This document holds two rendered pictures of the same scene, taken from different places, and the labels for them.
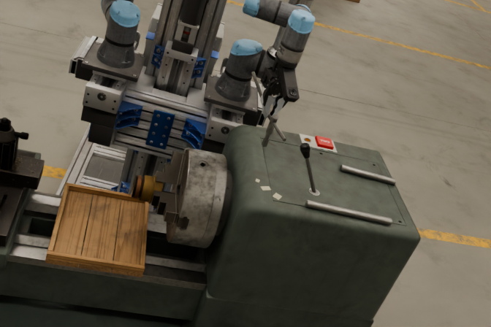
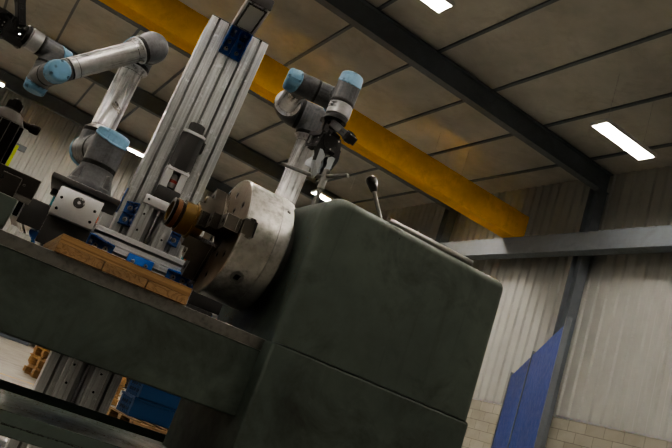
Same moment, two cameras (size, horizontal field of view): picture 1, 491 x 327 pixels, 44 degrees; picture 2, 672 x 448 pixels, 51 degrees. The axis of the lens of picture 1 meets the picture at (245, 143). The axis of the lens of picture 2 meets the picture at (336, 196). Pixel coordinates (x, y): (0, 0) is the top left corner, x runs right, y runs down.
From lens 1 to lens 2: 1.58 m
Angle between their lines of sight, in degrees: 48
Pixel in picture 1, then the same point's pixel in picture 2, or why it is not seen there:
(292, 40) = (345, 91)
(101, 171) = not seen: outside the picture
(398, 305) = not seen: outside the picture
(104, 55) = (78, 177)
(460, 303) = not seen: outside the picture
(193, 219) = (263, 224)
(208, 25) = (193, 186)
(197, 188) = (264, 195)
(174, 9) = (157, 163)
